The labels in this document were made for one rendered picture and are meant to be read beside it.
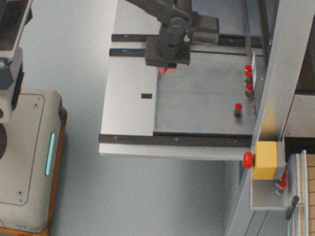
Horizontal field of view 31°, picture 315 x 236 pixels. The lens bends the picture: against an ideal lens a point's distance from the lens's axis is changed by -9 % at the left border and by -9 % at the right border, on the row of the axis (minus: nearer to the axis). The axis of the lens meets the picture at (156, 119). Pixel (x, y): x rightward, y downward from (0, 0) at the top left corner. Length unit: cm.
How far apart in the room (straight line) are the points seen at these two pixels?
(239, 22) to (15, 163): 104
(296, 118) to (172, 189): 119
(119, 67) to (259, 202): 56
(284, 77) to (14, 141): 136
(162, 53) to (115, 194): 123
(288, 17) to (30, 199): 141
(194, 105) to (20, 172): 88
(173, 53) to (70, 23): 172
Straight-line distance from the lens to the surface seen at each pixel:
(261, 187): 155
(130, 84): 170
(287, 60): 121
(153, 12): 123
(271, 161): 142
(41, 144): 233
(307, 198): 151
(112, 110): 165
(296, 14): 110
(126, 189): 251
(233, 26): 184
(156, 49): 138
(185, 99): 166
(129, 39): 178
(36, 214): 222
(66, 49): 293
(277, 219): 200
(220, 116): 164
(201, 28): 130
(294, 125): 143
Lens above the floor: 227
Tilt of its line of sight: 59 degrees down
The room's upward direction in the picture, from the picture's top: 1 degrees counter-clockwise
